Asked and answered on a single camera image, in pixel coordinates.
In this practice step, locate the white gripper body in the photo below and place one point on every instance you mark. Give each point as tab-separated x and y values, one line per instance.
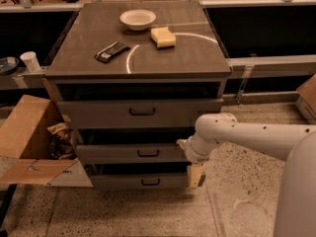
190	151

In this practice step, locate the grey drawer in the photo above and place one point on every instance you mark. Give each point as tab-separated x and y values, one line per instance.
140	181
130	153
137	113

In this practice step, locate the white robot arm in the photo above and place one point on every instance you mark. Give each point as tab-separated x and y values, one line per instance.
295	144

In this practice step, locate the grey top drawer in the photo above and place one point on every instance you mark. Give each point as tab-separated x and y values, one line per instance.
137	113

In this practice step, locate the grey drawer cabinet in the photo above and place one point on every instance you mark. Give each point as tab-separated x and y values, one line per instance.
194	68

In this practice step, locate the grey bottom drawer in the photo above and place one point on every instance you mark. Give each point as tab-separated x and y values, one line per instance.
140	181

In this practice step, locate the open cardboard box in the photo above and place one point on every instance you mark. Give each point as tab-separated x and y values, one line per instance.
24	138

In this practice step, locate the yellow sponge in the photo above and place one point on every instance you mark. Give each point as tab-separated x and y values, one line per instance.
163	37

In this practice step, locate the black snack bar wrapper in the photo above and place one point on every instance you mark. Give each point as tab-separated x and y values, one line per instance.
111	51

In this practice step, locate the cardboard box at right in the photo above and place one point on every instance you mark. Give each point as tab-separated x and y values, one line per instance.
306	102

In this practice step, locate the snack bag in box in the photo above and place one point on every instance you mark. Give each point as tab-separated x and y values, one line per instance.
60	146

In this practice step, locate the white bowl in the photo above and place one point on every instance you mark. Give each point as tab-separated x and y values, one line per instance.
138	20

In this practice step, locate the white paper cup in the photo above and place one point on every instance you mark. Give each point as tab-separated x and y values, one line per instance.
31	61

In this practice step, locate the dark round plate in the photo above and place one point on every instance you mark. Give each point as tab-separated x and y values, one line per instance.
8	65

